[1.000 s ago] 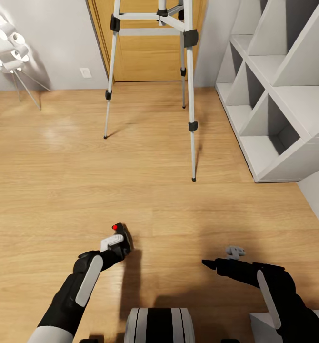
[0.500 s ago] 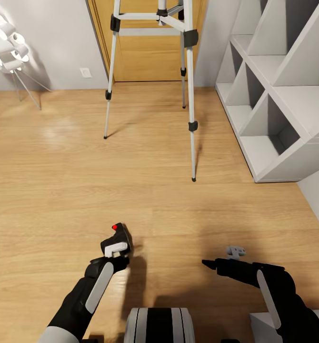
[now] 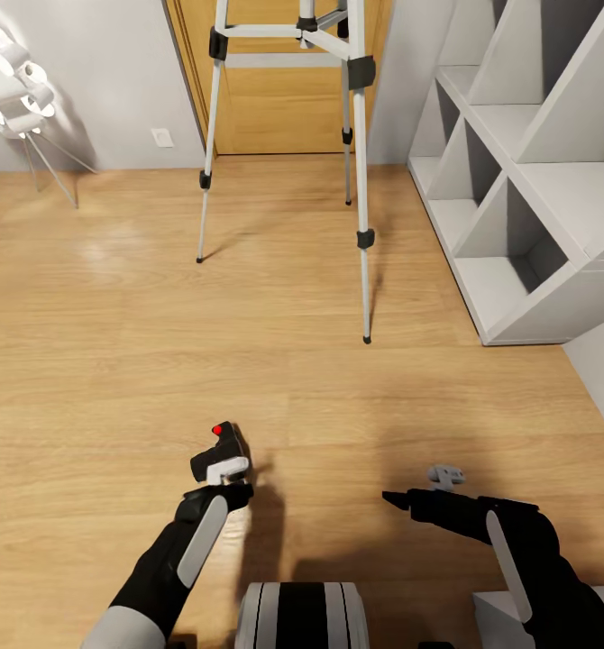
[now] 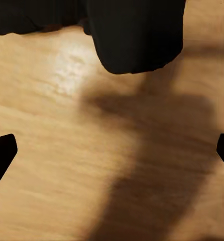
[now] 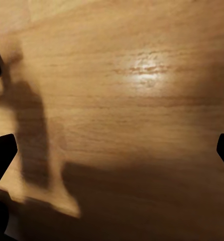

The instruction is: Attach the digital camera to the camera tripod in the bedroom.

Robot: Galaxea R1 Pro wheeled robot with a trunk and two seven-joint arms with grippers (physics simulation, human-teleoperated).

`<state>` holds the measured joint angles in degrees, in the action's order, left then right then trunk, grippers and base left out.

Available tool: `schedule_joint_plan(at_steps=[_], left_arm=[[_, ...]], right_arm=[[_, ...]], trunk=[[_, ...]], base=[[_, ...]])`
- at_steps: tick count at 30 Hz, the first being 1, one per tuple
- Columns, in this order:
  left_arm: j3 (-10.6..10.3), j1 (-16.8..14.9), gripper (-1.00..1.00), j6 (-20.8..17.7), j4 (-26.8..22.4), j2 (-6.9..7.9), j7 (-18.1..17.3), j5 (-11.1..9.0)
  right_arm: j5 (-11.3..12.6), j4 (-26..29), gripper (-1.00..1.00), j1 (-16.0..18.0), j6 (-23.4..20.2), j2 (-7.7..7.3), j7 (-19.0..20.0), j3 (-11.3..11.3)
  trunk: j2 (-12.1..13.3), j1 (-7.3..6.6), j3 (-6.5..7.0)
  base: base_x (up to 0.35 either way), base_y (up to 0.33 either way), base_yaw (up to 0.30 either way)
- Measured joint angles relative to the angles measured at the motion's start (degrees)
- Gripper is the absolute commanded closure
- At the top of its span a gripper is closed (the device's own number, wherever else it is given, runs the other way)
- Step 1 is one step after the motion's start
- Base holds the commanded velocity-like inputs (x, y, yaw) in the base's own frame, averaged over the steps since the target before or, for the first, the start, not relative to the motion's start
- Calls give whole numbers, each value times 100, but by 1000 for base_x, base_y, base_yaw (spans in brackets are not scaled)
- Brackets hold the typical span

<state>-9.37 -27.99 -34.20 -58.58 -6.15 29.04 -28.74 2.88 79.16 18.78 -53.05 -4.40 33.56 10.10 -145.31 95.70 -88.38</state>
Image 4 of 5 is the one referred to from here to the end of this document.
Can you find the digital camera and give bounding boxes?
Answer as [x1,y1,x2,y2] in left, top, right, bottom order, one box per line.
[0,0,186,74]

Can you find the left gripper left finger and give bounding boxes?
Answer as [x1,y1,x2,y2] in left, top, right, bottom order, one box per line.
[0,134,18,180]

